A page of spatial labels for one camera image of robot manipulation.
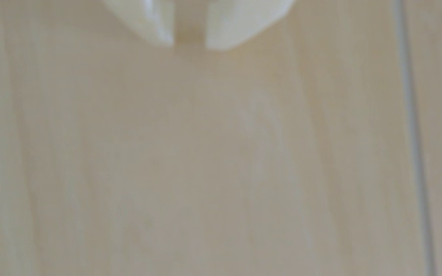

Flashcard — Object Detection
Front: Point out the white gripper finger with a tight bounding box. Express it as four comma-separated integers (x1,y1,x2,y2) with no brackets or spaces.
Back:
205,0,297,51
100,0,176,47

